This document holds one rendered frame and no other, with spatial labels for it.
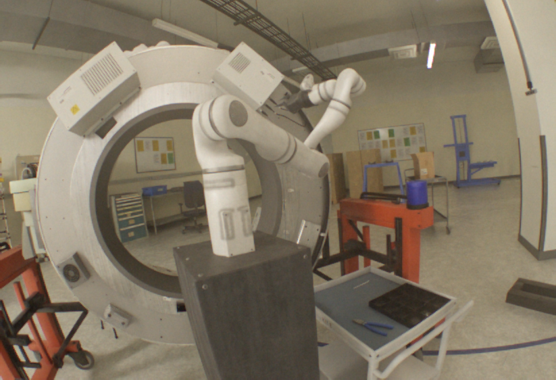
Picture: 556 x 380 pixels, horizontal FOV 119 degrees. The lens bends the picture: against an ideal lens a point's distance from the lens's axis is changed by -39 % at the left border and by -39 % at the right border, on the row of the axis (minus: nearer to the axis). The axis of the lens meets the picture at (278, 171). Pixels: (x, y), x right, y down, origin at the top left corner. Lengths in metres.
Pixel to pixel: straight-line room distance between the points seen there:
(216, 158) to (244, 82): 0.62
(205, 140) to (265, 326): 0.40
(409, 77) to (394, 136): 2.18
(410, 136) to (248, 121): 9.17
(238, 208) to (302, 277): 0.19
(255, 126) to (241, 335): 0.43
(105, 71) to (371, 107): 9.29
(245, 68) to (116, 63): 0.52
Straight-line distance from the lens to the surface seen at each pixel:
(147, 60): 1.25
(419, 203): 1.45
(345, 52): 6.04
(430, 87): 9.92
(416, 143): 9.62
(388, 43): 5.96
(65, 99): 1.10
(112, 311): 1.29
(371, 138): 9.72
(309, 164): 0.80
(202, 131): 0.57
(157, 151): 7.45
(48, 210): 1.29
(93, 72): 1.10
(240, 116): 0.55
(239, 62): 1.14
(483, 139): 10.02
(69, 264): 1.23
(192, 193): 5.73
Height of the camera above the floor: 1.27
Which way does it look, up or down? 2 degrees down
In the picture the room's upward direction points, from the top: 6 degrees counter-clockwise
